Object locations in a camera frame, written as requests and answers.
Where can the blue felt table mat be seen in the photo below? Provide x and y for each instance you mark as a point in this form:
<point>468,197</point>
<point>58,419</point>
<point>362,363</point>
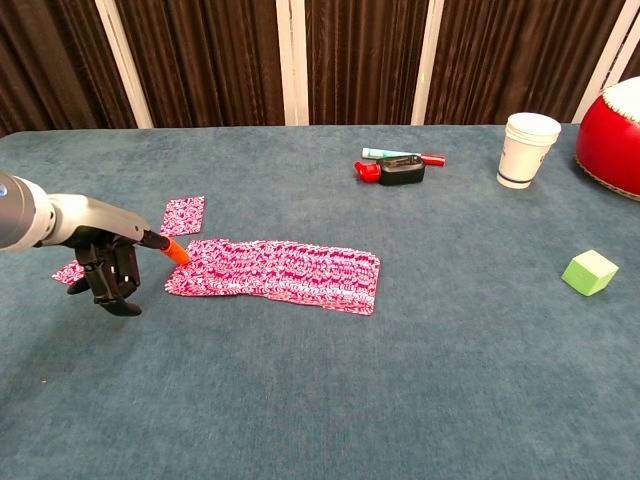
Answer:
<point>320,390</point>

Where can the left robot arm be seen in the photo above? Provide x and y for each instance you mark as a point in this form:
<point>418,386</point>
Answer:
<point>20,212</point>

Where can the green foam cube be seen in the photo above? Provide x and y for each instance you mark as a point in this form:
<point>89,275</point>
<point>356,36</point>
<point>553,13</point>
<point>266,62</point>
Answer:
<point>587,275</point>

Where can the dark brown curtain panel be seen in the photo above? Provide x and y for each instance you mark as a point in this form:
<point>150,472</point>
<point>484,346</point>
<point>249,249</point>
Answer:
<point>55,65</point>
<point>365,60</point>
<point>515,55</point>
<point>200,60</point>

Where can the red white ball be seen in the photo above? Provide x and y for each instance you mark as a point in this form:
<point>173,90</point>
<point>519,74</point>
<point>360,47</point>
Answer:
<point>610,145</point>

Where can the orange rubber fingertip cover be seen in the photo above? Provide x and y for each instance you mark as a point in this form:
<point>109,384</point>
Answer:
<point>177,252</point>

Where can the white screen frame post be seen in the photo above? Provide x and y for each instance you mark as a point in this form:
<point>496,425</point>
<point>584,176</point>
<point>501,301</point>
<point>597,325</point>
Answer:
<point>605,60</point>
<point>125,65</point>
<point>292,60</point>
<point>427,60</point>

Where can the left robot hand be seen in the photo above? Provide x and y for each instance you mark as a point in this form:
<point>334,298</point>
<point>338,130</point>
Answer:
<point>95,220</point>

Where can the black case with red cap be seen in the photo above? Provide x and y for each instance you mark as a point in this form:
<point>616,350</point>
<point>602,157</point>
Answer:
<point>400,172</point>

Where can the white paper cup stack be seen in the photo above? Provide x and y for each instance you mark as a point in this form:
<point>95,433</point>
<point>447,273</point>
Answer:
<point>525,155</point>

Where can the pink patterned cloth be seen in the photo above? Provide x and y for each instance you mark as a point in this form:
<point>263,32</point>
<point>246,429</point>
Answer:
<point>300,275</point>

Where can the teal marker with red cap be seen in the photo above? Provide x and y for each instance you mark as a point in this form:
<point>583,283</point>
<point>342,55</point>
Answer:
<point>395,153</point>

